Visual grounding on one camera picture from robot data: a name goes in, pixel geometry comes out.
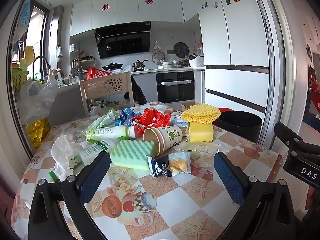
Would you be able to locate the red wall hanging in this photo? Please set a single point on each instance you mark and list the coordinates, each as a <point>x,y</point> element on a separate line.
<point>313,80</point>

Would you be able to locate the hanging white plastic bag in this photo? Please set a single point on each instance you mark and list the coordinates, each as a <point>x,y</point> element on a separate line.
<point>58,52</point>

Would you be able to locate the white wall cabinets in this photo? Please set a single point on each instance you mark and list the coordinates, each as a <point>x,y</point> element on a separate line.
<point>125,12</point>

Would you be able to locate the translucent plastic bag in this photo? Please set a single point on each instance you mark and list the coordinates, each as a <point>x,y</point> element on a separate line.
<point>37,100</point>

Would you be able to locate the yellow sponge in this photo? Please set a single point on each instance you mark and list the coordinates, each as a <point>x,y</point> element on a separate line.
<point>200,133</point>

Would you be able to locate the white rice cooker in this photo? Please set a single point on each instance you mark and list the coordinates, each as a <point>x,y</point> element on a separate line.
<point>196,60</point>

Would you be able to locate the yellow foam fruit net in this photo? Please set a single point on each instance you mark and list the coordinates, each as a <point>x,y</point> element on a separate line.
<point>200,113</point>

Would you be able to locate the red snack bag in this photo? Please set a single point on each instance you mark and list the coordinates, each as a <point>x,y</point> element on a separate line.
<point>150,120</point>

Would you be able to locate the white towel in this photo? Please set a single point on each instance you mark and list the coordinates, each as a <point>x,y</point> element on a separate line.
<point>175,82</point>

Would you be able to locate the blue cracker packet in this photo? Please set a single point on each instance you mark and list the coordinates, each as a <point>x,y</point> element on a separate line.
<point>162,167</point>

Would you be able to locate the round metal steamer rack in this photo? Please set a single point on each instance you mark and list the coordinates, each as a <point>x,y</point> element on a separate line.
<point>157,57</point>

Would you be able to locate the person's right hand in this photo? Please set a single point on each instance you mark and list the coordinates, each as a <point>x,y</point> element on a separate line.
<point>310,198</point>

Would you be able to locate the clear crumpled plastic bag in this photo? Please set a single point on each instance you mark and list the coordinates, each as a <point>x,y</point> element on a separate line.
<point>122,69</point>

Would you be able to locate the small cardboard box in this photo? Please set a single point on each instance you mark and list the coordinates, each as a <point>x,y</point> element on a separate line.
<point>186,106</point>

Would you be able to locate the black trash bin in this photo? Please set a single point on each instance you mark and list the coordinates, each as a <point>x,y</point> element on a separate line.
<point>240,127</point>

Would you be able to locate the steel cooking pot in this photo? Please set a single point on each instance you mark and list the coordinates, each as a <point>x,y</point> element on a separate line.
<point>138,64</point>

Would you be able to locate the green plastic milk bottle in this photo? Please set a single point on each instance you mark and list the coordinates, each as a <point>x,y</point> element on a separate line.
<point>107,132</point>

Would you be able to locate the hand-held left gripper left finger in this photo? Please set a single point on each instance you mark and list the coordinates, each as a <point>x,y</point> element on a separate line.
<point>95,177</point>

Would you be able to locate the black built-in oven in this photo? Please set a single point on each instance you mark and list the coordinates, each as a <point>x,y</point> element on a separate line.
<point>175,93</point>

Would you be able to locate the grey kitchen base cabinet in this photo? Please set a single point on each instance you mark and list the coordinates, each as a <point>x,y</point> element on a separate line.
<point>67,102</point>

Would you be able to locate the black arched faucet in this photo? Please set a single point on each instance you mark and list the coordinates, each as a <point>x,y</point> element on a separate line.
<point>37,58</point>

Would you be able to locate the green-capped juice bottle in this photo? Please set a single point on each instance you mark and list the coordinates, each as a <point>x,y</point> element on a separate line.
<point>93,151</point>

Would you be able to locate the printed paper cup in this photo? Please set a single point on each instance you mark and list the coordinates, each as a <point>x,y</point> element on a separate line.
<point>167,137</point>

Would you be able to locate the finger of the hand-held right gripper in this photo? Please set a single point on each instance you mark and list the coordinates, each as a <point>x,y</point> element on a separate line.
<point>287,135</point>

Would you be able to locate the black range hood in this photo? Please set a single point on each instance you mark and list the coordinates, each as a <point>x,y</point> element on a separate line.
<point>122,41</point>

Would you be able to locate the small green packet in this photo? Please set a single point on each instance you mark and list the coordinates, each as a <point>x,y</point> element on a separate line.
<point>53,176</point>

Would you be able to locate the red plastic stool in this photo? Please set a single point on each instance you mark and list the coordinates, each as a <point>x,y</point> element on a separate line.
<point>225,109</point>

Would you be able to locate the white and blue carton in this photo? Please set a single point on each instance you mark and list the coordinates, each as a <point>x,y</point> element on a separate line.
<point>180,120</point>

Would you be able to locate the pale green plastic bag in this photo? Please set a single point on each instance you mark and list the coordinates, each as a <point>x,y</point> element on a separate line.
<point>102,121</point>

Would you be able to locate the green egg-crate foam sponge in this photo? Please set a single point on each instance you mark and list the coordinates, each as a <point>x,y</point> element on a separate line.
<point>130,155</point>

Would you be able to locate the white spray bottle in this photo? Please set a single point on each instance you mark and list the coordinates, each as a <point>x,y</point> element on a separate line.
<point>59,80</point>

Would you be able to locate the beige perforated plastic shelf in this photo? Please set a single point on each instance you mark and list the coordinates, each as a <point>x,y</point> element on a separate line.
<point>105,86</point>

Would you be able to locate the plastic bag of vegetables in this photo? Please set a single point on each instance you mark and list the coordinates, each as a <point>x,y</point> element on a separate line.
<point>107,105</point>

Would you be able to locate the round black tray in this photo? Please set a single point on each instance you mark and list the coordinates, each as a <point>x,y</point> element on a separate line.
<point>182,49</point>

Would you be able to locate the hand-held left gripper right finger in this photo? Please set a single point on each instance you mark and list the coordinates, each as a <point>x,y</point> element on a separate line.
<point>230,177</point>

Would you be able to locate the gold foil bag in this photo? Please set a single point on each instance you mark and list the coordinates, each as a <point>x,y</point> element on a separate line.
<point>38,132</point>

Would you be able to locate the yellow-green plastic basket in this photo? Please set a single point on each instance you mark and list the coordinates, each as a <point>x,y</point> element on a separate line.
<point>18,80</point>

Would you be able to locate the white refrigerator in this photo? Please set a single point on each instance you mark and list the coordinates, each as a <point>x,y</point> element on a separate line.
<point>237,42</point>

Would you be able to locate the dark clothing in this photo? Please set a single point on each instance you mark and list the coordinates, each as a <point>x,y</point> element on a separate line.
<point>138,92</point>

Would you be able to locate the red plastic basket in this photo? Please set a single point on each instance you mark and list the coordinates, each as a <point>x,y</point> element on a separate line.
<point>95,73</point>

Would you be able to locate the clear plastic wrapper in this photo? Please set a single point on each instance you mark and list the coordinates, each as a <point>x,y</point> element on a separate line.
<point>200,152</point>

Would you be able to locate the black wok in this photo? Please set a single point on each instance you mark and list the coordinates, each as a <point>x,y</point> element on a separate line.
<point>112,66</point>

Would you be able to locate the blue plastic bag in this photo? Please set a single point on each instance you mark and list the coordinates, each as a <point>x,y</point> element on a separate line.
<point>125,116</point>

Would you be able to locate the red paper-cut decoration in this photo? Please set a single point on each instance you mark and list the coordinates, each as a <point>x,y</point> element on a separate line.
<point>105,7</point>
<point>149,1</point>

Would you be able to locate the white bowl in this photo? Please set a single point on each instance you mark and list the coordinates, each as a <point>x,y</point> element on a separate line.
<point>165,65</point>

